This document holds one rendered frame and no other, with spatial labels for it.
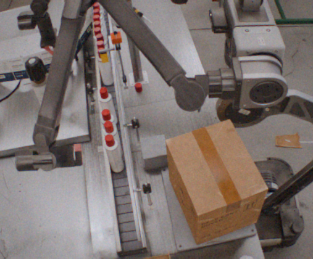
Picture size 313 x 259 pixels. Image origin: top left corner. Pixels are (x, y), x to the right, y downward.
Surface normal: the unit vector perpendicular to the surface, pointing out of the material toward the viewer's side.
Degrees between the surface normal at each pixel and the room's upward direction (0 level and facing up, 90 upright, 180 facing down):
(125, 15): 49
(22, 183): 0
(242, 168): 0
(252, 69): 0
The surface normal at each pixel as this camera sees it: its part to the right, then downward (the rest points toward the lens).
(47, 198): -0.08, -0.59
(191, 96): -0.04, 0.24
